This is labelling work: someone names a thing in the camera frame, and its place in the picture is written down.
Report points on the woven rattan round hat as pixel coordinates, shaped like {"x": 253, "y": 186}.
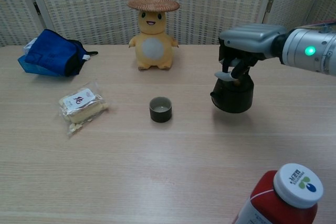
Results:
{"x": 153, "y": 4}

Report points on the black teapot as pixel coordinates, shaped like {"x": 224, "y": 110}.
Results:
{"x": 233, "y": 98}

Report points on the light blue box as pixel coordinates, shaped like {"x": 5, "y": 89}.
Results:
{"x": 29, "y": 68}

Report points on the woven folding screen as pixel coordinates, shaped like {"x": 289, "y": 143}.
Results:
{"x": 92, "y": 3}

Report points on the clear snack packet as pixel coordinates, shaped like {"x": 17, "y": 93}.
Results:
{"x": 78, "y": 108}

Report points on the white paper packet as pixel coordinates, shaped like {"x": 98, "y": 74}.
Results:
{"x": 29, "y": 45}

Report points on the blue fabric bag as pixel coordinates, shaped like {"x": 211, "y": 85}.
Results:
{"x": 50, "y": 51}

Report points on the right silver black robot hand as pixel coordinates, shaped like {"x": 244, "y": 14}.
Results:
{"x": 252, "y": 40}

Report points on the red bottle with white cap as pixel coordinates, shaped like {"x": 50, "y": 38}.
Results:
{"x": 265, "y": 203}

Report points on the small dark green cup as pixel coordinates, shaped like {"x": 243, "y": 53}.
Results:
{"x": 160, "y": 115}

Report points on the yellow plush toy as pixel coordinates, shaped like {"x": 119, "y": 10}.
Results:
{"x": 153, "y": 51}

